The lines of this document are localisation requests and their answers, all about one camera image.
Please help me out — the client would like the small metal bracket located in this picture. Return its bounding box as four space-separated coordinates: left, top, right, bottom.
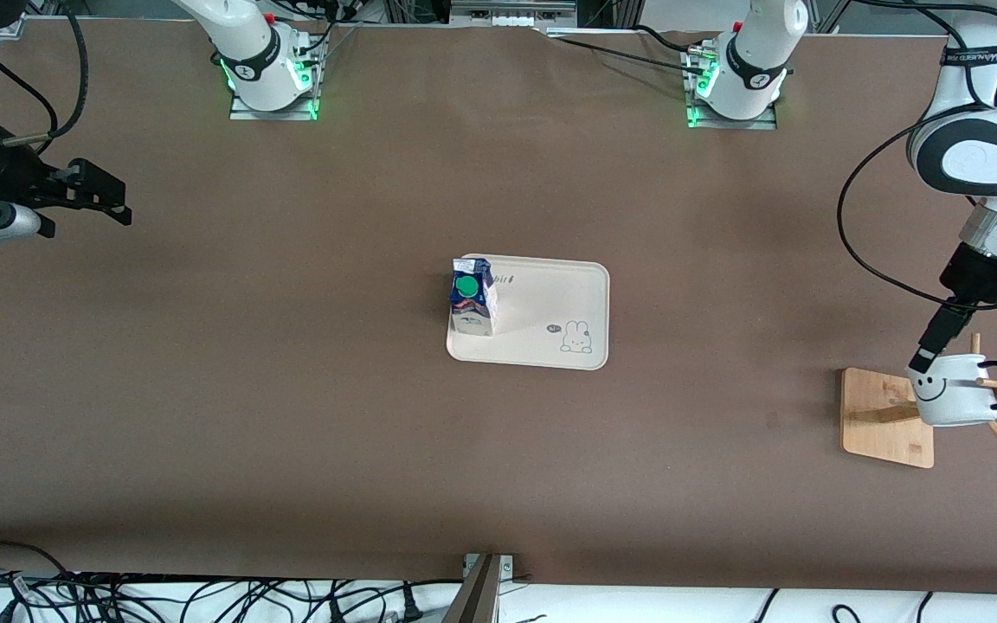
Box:
462 553 515 579

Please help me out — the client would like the long black table cable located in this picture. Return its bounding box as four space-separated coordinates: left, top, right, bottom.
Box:
550 35 711 77

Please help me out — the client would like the short black table cable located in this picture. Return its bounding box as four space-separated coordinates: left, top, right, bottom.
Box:
633 24 698 55

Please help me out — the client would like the white smiley face cup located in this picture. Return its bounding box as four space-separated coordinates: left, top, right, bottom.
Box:
905 353 997 428

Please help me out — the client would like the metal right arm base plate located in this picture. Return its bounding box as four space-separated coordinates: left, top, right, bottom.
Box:
229 52 320 122

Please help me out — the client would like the brown table cover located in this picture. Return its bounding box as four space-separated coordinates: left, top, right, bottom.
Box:
0 17 997 598

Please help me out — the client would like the blue white milk carton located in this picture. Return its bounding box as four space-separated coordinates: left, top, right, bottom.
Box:
449 255 499 337

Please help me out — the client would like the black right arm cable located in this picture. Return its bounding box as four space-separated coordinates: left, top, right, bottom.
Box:
1 4 89 148
0 26 60 153

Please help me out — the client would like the beige rabbit print tray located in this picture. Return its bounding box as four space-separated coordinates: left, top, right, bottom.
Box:
446 253 611 372

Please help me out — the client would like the wooden cup stand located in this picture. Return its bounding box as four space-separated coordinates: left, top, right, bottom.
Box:
840 332 997 470

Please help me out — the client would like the aluminium camera mount bar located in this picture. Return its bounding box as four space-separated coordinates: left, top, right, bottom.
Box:
441 554 504 623

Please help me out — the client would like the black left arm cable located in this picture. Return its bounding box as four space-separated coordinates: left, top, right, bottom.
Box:
836 0 997 308

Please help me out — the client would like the black looped cable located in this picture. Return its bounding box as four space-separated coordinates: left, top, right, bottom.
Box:
0 540 75 607

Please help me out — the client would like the grey power strip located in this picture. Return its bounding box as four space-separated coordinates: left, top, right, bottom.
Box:
449 0 579 29

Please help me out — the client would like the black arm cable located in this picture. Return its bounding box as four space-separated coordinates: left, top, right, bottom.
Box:
1 4 89 148
836 0 997 308
0 26 60 153

